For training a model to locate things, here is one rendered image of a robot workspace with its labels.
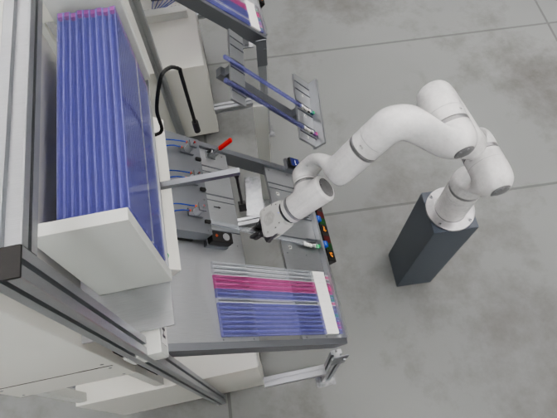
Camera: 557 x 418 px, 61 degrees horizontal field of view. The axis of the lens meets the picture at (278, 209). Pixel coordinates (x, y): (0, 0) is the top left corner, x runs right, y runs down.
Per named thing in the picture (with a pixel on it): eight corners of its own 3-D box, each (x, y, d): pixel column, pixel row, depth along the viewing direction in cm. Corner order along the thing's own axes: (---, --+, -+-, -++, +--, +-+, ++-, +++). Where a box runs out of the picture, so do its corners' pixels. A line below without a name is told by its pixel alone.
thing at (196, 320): (217, 162, 171) (225, 154, 168) (249, 346, 142) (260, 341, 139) (132, 138, 149) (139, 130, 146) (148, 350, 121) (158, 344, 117)
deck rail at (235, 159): (292, 178, 197) (302, 171, 193) (293, 182, 196) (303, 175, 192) (131, 134, 150) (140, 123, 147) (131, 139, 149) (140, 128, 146)
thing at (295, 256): (295, 179, 194) (300, 175, 192) (336, 340, 165) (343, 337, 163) (259, 169, 181) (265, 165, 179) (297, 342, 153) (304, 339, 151)
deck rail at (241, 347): (333, 342, 168) (346, 337, 164) (335, 347, 167) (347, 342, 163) (148, 350, 121) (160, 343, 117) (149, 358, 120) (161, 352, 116)
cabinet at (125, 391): (241, 250, 256) (228, 197, 200) (266, 386, 225) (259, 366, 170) (120, 274, 251) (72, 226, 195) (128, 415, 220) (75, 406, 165)
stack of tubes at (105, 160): (147, 85, 128) (114, 3, 104) (166, 261, 106) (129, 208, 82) (100, 94, 128) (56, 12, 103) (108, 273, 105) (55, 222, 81)
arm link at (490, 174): (473, 168, 173) (500, 130, 152) (496, 212, 165) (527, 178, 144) (443, 177, 172) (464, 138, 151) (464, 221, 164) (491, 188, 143)
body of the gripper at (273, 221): (279, 193, 149) (255, 210, 156) (284, 221, 144) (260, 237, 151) (295, 199, 154) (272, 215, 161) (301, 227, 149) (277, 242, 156)
